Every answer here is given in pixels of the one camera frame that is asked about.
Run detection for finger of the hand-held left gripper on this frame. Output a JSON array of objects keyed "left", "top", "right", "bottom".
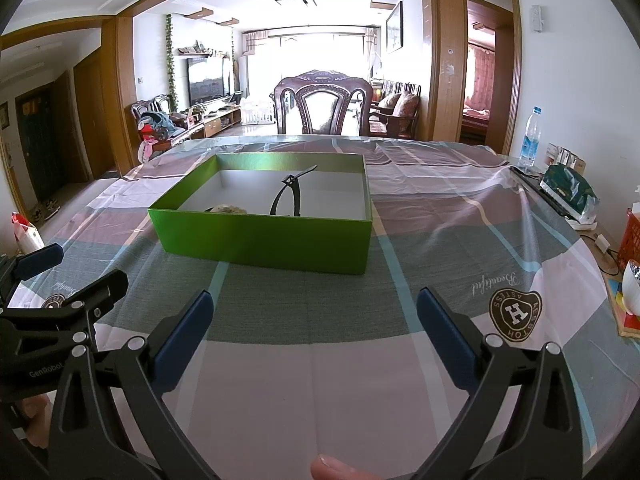
[
  {"left": 0, "top": 269, "right": 130, "bottom": 349},
  {"left": 0, "top": 242, "right": 64, "bottom": 306}
]

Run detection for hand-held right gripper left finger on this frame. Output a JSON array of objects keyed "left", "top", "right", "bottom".
[{"left": 47, "top": 289, "right": 216, "bottom": 480}]

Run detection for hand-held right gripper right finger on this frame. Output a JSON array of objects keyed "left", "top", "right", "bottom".
[{"left": 415, "top": 286, "right": 598, "bottom": 480}]

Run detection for green cardboard box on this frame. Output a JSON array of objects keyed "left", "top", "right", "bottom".
[{"left": 148, "top": 153, "right": 373, "bottom": 276}]

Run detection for person's left hand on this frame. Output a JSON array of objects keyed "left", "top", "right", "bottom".
[{"left": 22, "top": 392, "right": 51, "bottom": 447}]

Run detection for person's right hand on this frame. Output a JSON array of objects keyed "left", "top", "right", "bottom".
[{"left": 310, "top": 454, "right": 386, "bottom": 480}]

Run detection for red and white paper bag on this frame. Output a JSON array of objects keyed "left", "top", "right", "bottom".
[{"left": 11, "top": 211, "right": 46, "bottom": 256}]

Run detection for pair of shoes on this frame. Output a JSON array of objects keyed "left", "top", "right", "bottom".
[{"left": 30, "top": 199, "right": 61, "bottom": 222}]

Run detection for dark entrance door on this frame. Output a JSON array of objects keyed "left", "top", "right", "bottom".
[{"left": 15, "top": 85, "right": 66, "bottom": 201}]

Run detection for plaid tablecloth with round logos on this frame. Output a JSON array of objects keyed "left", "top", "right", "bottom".
[{"left": 10, "top": 135, "right": 626, "bottom": 480}]

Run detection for pile of clothes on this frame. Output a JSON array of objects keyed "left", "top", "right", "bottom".
[{"left": 137, "top": 112, "right": 176, "bottom": 161}]

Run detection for wooden tray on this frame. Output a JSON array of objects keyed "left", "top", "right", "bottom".
[{"left": 602, "top": 275, "right": 640, "bottom": 338}]

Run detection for black hair clip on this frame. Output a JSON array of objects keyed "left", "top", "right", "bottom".
[{"left": 269, "top": 164, "right": 319, "bottom": 217}]

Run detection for wooden armchair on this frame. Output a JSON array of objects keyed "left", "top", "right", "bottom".
[{"left": 131, "top": 95, "right": 201, "bottom": 156}]

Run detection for white bowl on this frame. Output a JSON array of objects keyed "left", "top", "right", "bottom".
[{"left": 621, "top": 260, "right": 640, "bottom": 316}]

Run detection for green foil bag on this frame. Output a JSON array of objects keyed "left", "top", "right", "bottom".
[{"left": 540, "top": 162, "right": 600, "bottom": 225}]

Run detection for wooden television cabinet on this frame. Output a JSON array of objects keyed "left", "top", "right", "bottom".
[{"left": 192, "top": 102, "right": 243, "bottom": 138}]

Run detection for red plastic basket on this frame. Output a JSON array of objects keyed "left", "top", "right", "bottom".
[{"left": 617, "top": 208, "right": 640, "bottom": 271}]

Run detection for plastic water bottle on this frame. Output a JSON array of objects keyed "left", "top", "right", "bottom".
[{"left": 517, "top": 106, "right": 543, "bottom": 170}]

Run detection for small cardboard boxes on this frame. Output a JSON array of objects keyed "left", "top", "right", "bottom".
[{"left": 545, "top": 142, "right": 586, "bottom": 168}]

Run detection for wooden sofa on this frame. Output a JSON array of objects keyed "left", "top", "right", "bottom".
[{"left": 367, "top": 79, "right": 421, "bottom": 140}]

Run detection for flat screen television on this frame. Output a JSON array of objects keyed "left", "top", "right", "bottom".
[{"left": 187, "top": 56, "right": 231, "bottom": 103}]

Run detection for white play fence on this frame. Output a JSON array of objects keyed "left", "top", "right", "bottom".
[{"left": 241, "top": 100, "right": 277, "bottom": 125}]

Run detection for patterned sofa cushion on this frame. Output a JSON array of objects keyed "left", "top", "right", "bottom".
[{"left": 395, "top": 92, "right": 420, "bottom": 118}]

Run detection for white standing air conditioner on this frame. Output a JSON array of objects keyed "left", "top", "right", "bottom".
[{"left": 237, "top": 55, "right": 250, "bottom": 111}]

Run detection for dark carved wooden chair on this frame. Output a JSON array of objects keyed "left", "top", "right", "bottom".
[{"left": 273, "top": 70, "right": 375, "bottom": 136}]

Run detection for pink curtain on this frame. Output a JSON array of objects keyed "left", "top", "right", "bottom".
[{"left": 468, "top": 45, "right": 496, "bottom": 111}]

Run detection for white charger with cable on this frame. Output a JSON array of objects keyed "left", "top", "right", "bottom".
[{"left": 592, "top": 232, "right": 618, "bottom": 276}]

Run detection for wall shelf with ornaments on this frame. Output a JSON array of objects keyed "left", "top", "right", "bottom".
[{"left": 177, "top": 40, "right": 233, "bottom": 58}]

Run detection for framed wall painting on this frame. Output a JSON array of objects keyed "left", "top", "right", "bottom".
[{"left": 385, "top": 1, "right": 404, "bottom": 54}]

